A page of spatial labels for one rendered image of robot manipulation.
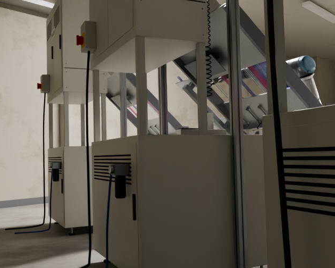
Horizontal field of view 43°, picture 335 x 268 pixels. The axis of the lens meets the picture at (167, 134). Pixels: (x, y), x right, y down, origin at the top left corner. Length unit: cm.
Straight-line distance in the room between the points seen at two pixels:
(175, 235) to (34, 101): 388
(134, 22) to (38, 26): 392
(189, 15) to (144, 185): 71
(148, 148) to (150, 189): 16
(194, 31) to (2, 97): 363
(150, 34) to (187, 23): 18
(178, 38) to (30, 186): 381
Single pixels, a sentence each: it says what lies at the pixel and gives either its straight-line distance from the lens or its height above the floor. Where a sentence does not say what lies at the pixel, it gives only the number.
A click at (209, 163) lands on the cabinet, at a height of 50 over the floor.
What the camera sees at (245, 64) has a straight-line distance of 215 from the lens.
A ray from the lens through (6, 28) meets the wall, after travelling 533.
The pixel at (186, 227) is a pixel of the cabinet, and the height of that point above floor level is 25.
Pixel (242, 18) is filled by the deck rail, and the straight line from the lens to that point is 192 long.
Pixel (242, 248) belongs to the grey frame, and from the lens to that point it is 180.
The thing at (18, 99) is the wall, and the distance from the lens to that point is 523.
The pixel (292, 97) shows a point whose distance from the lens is 215.
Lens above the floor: 54
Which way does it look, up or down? 3 degrees up
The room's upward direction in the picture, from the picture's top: 1 degrees counter-clockwise
